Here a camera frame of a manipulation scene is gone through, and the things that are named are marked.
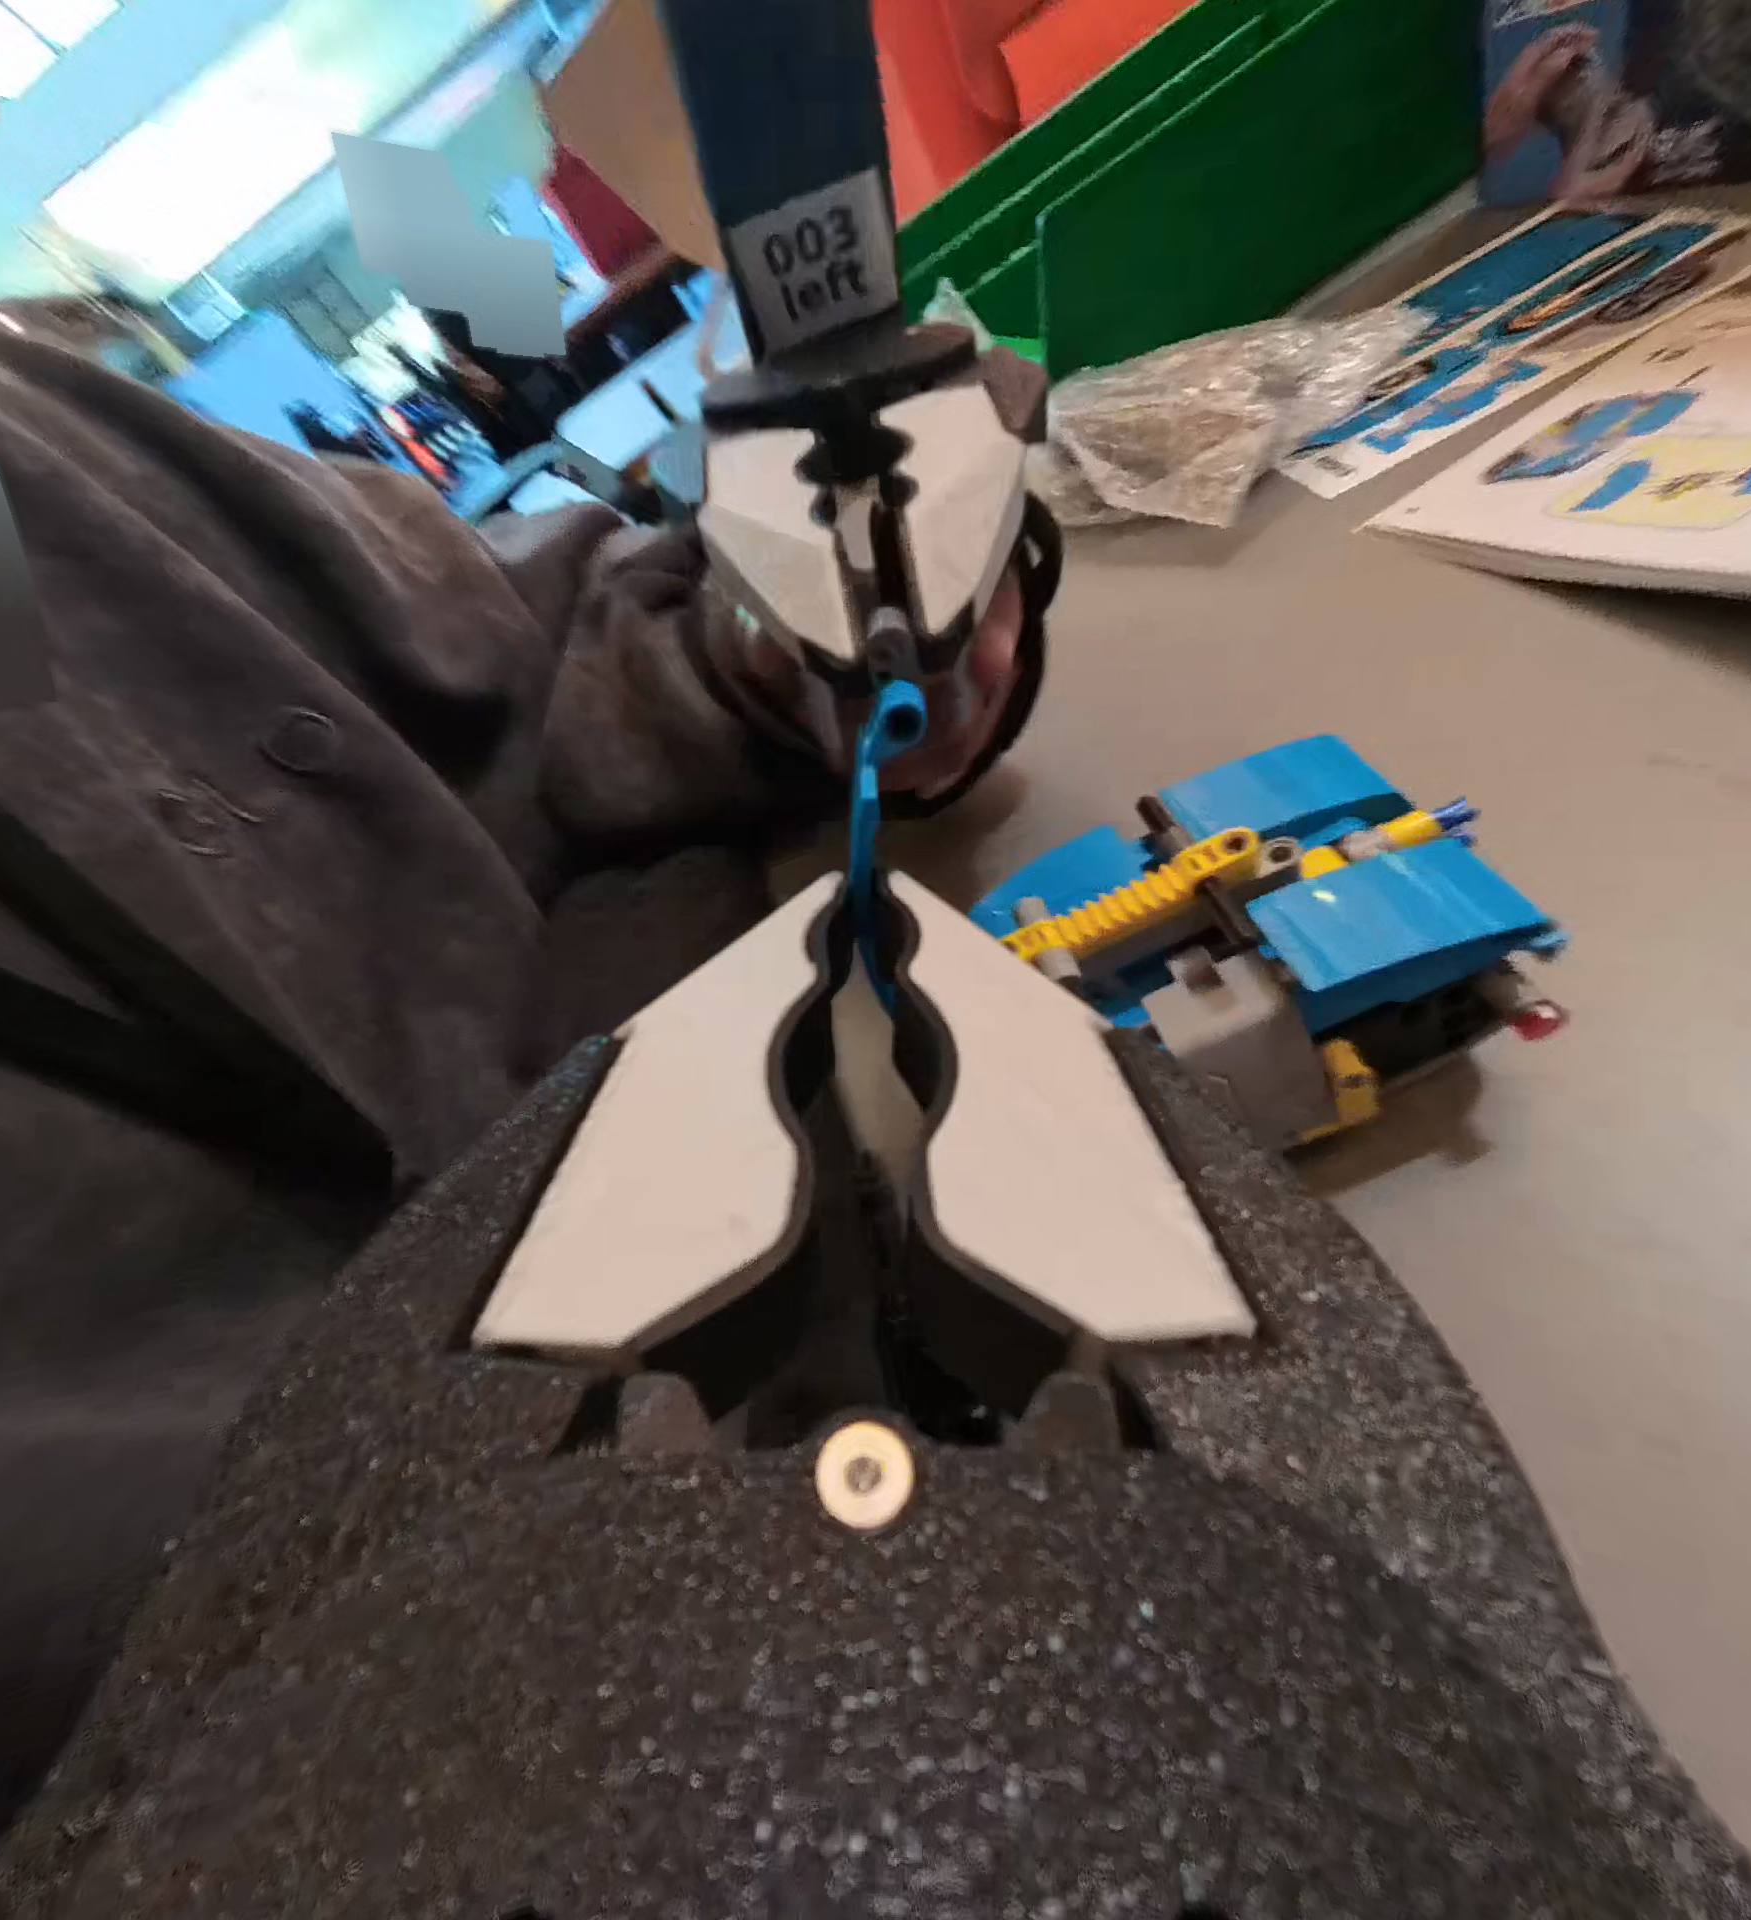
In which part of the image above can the blue curved brick panel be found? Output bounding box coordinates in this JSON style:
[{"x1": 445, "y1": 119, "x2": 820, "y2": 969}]
[{"x1": 847, "y1": 680, "x2": 935, "y2": 1023}]

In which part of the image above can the green plastic bin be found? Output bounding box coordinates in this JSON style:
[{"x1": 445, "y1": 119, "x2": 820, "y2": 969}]
[{"x1": 898, "y1": 0, "x2": 1494, "y2": 383}]

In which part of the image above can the red box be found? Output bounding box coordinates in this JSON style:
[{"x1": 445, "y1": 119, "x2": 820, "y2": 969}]
[{"x1": 543, "y1": 142, "x2": 674, "y2": 287}]

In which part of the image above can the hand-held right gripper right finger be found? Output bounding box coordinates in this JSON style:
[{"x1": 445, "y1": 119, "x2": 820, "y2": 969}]
[{"x1": 889, "y1": 873, "x2": 1259, "y2": 1352}]

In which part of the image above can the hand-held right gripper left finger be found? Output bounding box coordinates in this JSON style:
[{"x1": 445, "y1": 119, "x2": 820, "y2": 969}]
[{"x1": 471, "y1": 870, "x2": 850, "y2": 1363}]

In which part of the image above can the blue sticker sheet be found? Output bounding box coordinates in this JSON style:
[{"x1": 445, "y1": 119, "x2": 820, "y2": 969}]
[{"x1": 1284, "y1": 202, "x2": 1751, "y2": 501}]

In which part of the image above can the blue toy set box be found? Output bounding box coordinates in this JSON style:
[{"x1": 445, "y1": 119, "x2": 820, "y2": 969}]
[{"x1": 1475, "y1": 0, "x2": 1751, "y2": 212}]

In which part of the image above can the person's left forearm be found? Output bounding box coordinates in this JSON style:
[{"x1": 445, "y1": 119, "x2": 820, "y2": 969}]
[{"x1": 476, "y1": 502, "x2": 878, "y2": 841}]

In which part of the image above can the blue toy brick car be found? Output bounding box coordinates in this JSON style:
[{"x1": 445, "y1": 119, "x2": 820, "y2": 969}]
[{"x1": 968, "y1": 733, "x2": 1571, "y2": 1154}]

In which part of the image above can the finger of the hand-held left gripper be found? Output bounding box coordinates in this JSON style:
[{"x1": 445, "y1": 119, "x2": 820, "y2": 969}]
[
  {"x1": 697, "y1": 432, "x2": 872, "y2": 666},
  {"x1": 872, "y1": 380, "x2": 1034, "y2": 672}
]

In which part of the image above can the open instruction booklet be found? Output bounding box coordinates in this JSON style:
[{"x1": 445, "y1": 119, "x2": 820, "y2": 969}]
[{"x1": 1363, "y1": 285, "x2": 1751, "y2": 610}]

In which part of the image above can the tan board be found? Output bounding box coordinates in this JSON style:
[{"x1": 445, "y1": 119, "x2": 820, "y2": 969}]
[{"x1": 536, "y1": 0, "x2": 735, "y2": 278}]

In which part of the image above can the orange plastic carry case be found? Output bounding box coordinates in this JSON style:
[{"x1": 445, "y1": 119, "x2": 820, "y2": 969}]
[{"x1": 868, "y1": 0, "x2": 1206, "y2": 182}]

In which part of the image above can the clear plastic bag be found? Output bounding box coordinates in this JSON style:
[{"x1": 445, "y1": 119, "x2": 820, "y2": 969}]
[{"x1": 1026, "y1": 306, "x2": 1417, "y2": 531}]

